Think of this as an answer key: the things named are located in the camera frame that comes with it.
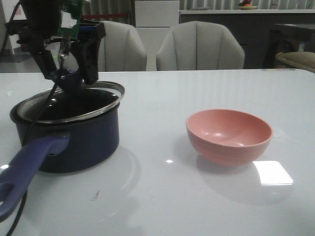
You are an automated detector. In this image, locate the red barrier belt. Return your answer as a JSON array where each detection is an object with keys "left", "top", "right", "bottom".
[{"left": 81, "top": 13, "right": 129, "bottom": 19}]

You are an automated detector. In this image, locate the grey upholstered chair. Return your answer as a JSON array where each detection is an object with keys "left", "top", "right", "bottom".
[
  {"left": 156, "top": 21, "right": 245, "bottom": 71},
  {"left": 98, "top": 21, "right": 147, "bottom": 72}
]

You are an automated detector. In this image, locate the dark grey sideboard counter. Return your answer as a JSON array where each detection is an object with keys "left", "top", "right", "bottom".
[{"left": 181, "top": 9, "right": 315, "bottom": 69}]

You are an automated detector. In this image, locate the left grey upholstered chair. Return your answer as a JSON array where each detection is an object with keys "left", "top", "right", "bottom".
[{"left": 98, "top": 21, "right": 147, "bottom": 72}]

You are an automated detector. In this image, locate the pink plastic bowl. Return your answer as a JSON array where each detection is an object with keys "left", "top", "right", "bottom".
[{"left": 186, "top": 109, "right": 273, "bottom": 166}]

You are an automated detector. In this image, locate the white cabinet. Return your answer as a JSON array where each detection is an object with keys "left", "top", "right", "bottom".
[{"left": 135, "top": 0, "right": 180, "bottom": 71}]

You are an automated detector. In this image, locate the dark blue saucepan purple handle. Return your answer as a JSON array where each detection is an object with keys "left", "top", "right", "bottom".
[{"left": 0, "top": 103, "right": 120, "bottom": 221}]

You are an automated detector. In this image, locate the beige sofa cushion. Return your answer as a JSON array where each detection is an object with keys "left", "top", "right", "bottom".
[{"left": 275, "top": 52, "right": 315, "bottom": 73}]

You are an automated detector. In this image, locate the glass pot lid blue knob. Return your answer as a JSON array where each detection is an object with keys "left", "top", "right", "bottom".
[{"left": 17, "top": 69, "right": 125, "bottom": 124}]

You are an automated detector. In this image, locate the fruit plate on counter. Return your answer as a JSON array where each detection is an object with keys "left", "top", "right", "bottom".
[{"left": 237, "top": 0, "right": 257, "bottom": 10}]

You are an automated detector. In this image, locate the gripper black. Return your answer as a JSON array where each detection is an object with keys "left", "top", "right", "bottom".
[{"left": 5, "top": 0, "right": 106, "bottom": 84}]

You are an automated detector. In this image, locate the right grey upholstered chair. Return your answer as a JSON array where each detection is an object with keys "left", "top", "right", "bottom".
[{"left": 156, "top": 21, "right": 245, "bottom": 71}]

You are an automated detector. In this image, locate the black cable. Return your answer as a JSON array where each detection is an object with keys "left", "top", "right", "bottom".
[{"left": 5, "top": 71, "right": 62, "bottom": 236}]

